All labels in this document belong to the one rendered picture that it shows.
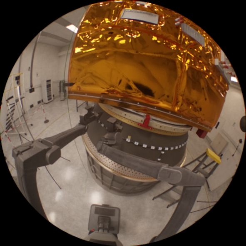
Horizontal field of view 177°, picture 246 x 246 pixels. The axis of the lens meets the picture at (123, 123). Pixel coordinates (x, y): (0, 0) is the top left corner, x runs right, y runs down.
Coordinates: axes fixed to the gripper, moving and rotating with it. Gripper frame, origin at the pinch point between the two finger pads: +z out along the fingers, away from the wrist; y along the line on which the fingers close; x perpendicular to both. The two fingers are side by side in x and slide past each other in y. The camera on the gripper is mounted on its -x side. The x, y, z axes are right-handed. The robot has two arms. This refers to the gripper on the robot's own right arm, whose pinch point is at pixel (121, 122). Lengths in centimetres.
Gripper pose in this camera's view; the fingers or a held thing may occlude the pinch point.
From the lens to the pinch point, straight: 59.1
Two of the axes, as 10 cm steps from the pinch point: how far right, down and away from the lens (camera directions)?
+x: -1.0, 7.6, 6.4
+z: 4.8, -5.3, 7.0
